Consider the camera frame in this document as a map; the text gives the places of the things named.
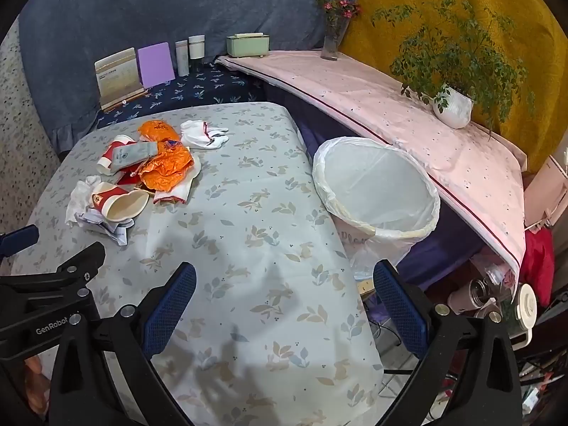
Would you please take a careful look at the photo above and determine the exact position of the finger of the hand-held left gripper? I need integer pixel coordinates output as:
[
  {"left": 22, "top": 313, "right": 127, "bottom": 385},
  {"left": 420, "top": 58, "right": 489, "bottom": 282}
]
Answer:
[
  {"left": 0, "top": 224, "right": 40, "bottom": 258},
  {"left": 0, "top": 242, "right": 107, "bottom": 328}
]

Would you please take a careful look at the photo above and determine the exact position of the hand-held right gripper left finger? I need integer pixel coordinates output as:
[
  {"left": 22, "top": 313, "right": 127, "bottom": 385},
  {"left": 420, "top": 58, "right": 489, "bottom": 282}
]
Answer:
[{"left": 48, "top": 263, "right": 198, "bottom": 426}]

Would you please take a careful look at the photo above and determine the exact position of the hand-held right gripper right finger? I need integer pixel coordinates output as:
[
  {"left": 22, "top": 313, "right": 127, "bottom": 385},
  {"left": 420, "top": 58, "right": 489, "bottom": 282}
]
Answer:
[{"left": 373, "top": 260, "right": 524, "bottom": 426}]

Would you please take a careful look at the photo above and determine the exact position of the bin with white liner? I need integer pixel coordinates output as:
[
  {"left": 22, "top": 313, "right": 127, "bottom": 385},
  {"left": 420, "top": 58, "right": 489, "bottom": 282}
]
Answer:
[{"left": 312, "top": 137, "right": 442, "bottom": 282}]

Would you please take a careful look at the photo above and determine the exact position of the red and white paper cup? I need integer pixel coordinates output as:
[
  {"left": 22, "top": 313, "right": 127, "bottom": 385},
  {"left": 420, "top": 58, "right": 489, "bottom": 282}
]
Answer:
[{"left": 98, "top": 134, "right": 138, "bottom": 175}]

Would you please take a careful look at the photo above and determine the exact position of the white tissue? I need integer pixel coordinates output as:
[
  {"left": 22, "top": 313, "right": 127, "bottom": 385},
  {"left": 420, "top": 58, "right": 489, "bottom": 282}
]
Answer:
[
  {"left": 66, "top": 176, "right": 134, "bottom": 246},
  {"left": 180, "top": 120, "right": 229, "bottom": 149}
]

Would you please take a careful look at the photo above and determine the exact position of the person's left hand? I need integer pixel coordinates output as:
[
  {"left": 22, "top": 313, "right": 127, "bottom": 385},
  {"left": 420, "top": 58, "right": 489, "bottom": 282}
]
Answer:
[{"left": 22, "top": 355, "right": 50, "bottom": 409}]

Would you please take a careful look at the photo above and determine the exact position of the pink thermos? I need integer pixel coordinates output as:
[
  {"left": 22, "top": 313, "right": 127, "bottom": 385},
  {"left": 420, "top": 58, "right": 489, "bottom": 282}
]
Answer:
[{"left": 447, "top": 277, "right": 502, "bottom": 317}]

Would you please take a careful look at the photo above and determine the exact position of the purple cloth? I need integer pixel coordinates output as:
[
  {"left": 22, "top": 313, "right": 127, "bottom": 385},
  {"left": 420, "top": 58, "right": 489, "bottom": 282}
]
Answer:
[{"left": 262, "top": 82, "right": 484, "bottom": 320}]

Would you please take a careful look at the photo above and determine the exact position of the crushed red white paper cup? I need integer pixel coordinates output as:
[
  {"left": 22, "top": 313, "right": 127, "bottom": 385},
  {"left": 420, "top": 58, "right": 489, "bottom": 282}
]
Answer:
[{"left": 91, "top": 182, "right": 151, "bottom": 223}]

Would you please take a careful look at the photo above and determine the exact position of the white red-edged wrapper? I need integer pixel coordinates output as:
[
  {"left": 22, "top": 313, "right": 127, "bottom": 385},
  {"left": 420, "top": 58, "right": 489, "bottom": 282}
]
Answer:
[{"left": 153, "top": 169, "right": 201, "bottom": 205}]

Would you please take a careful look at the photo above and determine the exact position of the white lidded jar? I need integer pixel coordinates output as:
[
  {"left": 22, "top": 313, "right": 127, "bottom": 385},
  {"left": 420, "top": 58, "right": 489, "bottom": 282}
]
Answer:
[{"left": 506, "top": 282, "right": 540, "bottom": 351}]

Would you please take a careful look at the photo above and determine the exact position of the grey foil packet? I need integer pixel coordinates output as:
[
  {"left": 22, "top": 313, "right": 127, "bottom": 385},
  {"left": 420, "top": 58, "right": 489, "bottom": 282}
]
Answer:
[{"left": 109, "top": 141, "right": 159, "bottom": 174}]

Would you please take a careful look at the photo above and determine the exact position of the large orange plastic bag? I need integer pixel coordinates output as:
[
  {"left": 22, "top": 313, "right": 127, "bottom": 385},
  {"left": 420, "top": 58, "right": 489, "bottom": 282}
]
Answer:
[{"left": 139, "top": 141, "right": 201, "bottom": 192}]

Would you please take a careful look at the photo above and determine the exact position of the red cloth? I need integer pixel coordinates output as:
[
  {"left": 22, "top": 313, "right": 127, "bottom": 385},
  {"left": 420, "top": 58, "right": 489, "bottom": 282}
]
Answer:
[{"left": 519, "top": 226, "right": 555, "bottom": 307}]

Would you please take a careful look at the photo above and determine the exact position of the small orange plastic bag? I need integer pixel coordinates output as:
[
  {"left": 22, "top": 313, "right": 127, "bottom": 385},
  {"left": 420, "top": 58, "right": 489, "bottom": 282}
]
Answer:
[{"left": 137, "top": 120, "right": 180, "bottom": 143}]

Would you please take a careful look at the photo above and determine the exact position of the open cream book-style box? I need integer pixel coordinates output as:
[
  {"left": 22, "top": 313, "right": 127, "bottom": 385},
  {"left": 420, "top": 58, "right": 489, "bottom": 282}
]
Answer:
[{"left": 94, "top": 48, "right": 150, "bottom": 113}]

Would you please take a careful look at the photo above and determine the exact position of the green plant in white pot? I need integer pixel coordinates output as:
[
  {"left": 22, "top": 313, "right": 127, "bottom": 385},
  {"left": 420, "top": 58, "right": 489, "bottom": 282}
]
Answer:
[{"left": 372, "top": 0, "right": 535, "bottom": 136}]

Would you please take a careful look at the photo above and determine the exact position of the purple notebook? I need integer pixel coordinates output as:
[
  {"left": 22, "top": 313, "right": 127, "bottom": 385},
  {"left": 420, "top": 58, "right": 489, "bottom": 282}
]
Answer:
[{"left": 137, "top": 42, "right": 175, "bottom": 87}]

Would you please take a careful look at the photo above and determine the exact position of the pink sheet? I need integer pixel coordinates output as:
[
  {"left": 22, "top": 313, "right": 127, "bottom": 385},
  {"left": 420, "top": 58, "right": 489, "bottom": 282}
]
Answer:
[{"left": 215, "top": 50, "right": 529, "bottom": 276}]

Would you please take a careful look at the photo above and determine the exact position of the navy palm print cloth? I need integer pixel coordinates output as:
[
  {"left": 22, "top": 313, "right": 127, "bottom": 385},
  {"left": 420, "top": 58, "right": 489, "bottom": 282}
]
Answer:
[{"left": 95, "top": 60, "right": 267, "bottom": 129}]

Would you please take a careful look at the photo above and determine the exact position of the slim white bottle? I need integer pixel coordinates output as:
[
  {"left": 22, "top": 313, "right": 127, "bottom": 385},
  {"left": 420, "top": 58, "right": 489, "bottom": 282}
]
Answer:
[{"left": 174, "top": 40, "right": 190, "bottom": 76}]

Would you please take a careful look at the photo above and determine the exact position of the white bottle with dark base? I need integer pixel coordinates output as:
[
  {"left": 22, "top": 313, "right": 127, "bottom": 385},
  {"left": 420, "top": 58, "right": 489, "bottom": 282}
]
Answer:
[{"left": 187, "top": 35, "right": 206, "bottom": 74}]

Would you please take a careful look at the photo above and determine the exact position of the pale green box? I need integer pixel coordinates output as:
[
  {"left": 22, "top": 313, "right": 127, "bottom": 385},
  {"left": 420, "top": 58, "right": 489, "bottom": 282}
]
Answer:
[{"left": 226, "top": 32, "right": 270, "bottom": 58}]

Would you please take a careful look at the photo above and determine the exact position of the glass vase with pink flowers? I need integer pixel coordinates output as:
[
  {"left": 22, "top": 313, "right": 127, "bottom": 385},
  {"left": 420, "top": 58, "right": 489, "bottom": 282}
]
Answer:
[{"left": 314, "top": 0, "right": 362, "bottom": 61}]

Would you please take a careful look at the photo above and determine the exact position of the blue-grey cloth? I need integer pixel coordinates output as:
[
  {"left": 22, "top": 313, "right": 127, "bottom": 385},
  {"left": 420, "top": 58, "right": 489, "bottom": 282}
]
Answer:
[{"left": 18, "top": 0, "right": 360, "bottom": 143}]

